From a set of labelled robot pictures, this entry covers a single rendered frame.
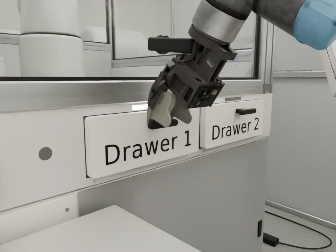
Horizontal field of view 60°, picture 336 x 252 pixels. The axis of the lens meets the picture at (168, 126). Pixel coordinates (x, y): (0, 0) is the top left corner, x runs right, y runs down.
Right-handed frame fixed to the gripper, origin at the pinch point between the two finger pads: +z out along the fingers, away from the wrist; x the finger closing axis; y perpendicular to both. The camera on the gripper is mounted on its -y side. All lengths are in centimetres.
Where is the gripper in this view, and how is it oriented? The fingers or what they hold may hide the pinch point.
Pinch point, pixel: (157, 119)
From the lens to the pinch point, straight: 58.8
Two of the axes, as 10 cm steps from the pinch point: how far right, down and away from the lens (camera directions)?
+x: 7.2, -1.1, 6.9
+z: -4.0, 7.4, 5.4
